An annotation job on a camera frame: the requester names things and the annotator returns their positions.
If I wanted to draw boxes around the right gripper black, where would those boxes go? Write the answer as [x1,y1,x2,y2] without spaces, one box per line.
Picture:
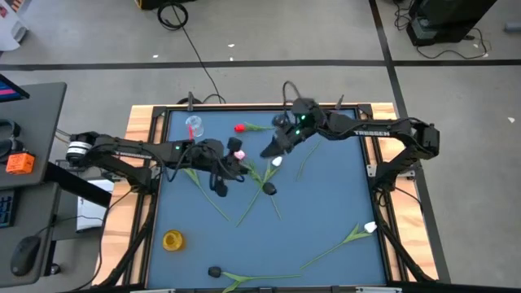
[260,114,304,159]

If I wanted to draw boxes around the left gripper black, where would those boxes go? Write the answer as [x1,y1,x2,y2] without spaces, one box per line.
[190,137,250,199]

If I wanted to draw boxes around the white artificial tulip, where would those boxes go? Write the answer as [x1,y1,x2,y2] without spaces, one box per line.
[235,155,284,228]
[300,221,379,270]

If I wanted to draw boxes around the red artificial tulip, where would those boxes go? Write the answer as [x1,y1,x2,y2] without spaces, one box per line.
[296,140,322,182]
[234,121,274,133]

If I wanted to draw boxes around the black artificial tulip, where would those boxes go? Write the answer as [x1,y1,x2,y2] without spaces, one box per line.
[207,265,303,293]
[243,159,278,197]

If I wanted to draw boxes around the clear glass vase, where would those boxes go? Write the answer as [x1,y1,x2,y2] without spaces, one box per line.
[185,115,204,138]

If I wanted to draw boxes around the yellow glass vase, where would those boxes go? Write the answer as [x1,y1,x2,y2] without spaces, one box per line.
[162,230,186,252]

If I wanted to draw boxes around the blue table mat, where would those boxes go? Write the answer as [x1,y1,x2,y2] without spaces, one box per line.
[147,108,387,289]

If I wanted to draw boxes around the white box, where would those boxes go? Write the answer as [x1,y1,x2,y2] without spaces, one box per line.
[76,177,116,234]

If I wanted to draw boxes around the black desk beam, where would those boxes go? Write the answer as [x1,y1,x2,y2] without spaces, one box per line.
[43,161,113,208]

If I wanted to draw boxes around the dark grey desk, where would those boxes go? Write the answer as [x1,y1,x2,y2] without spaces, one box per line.
[0,181,63,289]
[0,82,68,190]

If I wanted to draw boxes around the black equipment cart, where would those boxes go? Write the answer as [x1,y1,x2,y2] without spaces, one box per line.
[405,0,498,47]

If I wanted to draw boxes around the orange box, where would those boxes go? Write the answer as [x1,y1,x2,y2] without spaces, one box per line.
[6,152,37,175]

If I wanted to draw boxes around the black computer mouse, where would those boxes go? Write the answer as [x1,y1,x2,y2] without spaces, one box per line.
[10,235,42,278]

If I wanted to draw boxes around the black headphones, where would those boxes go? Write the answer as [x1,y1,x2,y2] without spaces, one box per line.
[0,119,24,162]

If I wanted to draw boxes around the computer monitor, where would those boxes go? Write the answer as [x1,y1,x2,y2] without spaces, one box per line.
[0,74,30,103]

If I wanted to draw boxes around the white cabinet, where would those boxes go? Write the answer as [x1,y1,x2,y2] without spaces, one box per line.
[0,0,29,52]

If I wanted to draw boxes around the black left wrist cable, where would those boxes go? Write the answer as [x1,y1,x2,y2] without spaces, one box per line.
[166,146,246,192]

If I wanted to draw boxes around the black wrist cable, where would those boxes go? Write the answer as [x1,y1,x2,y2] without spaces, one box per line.
[282,80,304,119]
[166,146,246,192]

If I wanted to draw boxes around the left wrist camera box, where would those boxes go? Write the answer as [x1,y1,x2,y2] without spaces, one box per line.
[197,138,225,160]

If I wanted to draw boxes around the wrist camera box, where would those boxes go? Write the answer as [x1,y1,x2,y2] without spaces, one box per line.
[291,97,321,119]
[197,138,225,160]

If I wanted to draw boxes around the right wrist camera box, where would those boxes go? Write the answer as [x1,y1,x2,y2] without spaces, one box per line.
[291,97,321,119]

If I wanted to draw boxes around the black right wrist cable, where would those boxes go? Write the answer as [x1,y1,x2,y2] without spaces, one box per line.
[282,80,304,119]

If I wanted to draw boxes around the black metal table frame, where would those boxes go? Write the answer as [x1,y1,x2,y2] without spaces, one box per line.
[95,102,439,293]

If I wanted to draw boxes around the black coiled floor cable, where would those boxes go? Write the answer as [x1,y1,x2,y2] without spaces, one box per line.
[156,1,227,105]

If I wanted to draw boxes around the thin black floor cable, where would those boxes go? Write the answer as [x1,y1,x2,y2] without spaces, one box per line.
[414,27,492,61]

